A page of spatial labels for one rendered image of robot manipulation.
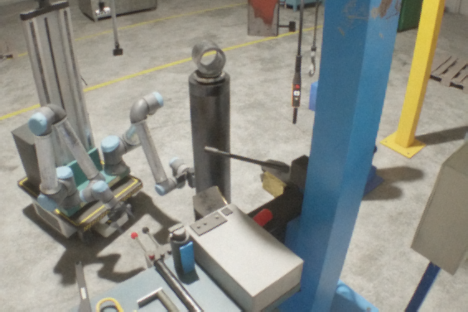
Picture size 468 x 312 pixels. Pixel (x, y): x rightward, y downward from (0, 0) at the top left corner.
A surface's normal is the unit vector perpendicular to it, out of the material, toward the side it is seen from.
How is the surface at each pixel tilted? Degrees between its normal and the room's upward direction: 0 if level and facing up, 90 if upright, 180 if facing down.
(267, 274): 0
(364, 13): 90
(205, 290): 0
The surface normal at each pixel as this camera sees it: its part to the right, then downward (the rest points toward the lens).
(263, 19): -0.08, 0.53
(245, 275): 0.00, -0.85
